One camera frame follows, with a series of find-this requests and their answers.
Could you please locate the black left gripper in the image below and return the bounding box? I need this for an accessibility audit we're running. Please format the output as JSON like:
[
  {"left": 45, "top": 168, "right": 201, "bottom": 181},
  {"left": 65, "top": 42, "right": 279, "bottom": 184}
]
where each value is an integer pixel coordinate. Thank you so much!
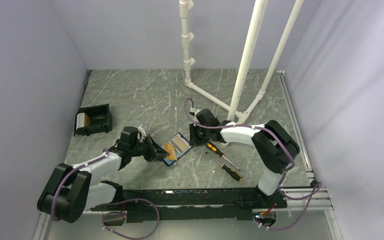
[{"left": 130, "top": 134, "right": 169, "bottom": 162}]

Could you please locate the orange credit card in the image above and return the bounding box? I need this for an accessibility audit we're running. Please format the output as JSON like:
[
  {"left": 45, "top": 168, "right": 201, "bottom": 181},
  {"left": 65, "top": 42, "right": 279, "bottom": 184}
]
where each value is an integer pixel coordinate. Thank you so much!
[
  {"left": 163, "top": 142, "right": 178, "bottom": 161},
  {"left": 173, "top": 135, "right": 189, "bottom": 152}
]

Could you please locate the dark blue card holder wallet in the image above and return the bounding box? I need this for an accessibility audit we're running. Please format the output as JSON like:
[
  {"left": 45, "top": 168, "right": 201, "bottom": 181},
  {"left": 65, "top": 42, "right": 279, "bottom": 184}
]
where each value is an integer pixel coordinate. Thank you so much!
[{"left": 161, "top": 132, "right": 193, "bottom": 167}]

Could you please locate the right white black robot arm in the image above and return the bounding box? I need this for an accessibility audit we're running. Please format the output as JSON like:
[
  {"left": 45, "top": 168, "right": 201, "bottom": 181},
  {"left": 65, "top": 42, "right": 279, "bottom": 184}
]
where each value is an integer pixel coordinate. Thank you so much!
[{"left": 186, "top": 108, "right": 301, "bottom": 208}]

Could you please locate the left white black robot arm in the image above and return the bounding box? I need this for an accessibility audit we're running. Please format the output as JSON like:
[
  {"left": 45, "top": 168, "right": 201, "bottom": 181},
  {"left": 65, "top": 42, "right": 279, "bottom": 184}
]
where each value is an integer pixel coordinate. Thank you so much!
[{"left": 36, "top": 126, "right": 169, "bottom": 223}]

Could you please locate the black card storage box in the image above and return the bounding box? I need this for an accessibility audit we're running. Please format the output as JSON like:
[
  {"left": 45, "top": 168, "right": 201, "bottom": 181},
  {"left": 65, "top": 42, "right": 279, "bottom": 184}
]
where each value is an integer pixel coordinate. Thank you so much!
[{"left": 73, "top": 104, "right": 113, "bottom": 136}]

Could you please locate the upper yellow black screwdriver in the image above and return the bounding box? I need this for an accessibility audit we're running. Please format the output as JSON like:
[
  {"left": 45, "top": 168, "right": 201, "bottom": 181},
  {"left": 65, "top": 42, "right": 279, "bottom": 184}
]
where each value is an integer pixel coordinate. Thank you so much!
[{"left": 205, "top": 141, "right": 241, "bottom": 171}]

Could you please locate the yellow black screwdriver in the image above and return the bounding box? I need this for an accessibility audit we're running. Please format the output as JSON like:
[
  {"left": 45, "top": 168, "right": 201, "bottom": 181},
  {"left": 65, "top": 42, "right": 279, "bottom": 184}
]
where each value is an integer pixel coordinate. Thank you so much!
[
  {"left": 205, "top": 141, "right": 241, "bottom": 171},
  {"left": 205, "top": 152, "right": 243, "bottom": 182}
]

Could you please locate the lower yellow black screwdriver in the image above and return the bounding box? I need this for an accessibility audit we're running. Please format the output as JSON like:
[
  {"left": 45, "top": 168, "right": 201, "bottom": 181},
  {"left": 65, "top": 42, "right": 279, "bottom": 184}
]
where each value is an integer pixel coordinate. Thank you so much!
[{"left": 205, "top": 152, "right": 243, "bottom": 182}]

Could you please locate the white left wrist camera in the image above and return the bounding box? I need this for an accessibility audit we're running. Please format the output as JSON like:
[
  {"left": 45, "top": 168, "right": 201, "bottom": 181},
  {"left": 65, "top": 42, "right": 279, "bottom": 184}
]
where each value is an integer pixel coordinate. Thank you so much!
[{"left": 138, "top": 124, "right": 149, "bottom": 139}]

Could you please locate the aluminium extrusion rail frame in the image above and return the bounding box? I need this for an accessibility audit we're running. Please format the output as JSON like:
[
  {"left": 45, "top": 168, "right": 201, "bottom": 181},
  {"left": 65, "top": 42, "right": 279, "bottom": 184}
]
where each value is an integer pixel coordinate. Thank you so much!
[{"left": 32, "top": 70, "right": 345, "bottom": 240}]

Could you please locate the white PVC pipe frame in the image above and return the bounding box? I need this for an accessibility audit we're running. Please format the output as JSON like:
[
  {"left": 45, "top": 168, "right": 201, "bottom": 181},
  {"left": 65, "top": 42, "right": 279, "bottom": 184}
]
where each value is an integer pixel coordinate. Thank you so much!
[{"left": 178, "top": 0, "right": 304, "bottom": 124}]

